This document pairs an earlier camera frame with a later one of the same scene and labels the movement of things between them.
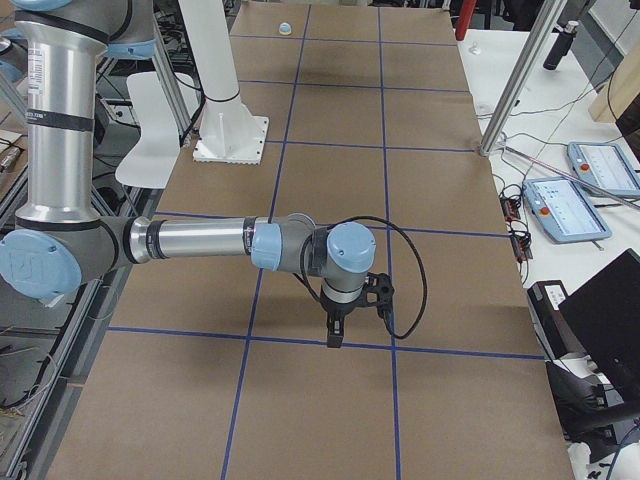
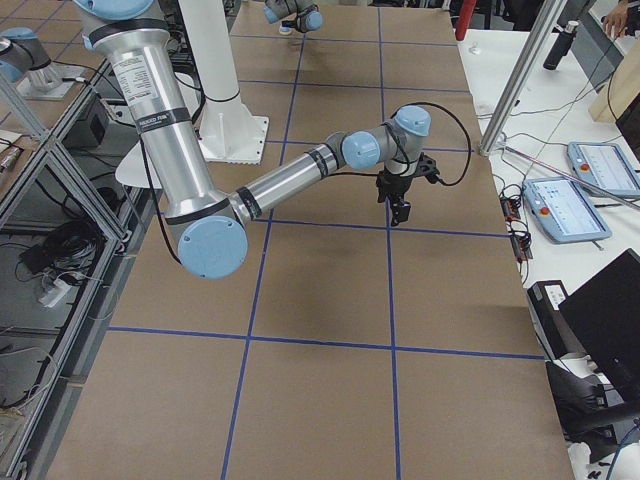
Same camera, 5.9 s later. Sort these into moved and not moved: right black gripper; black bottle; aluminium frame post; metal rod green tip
Moved: right black gripper
Not moved: black bottle; aluminium frame post; metal rod green tip
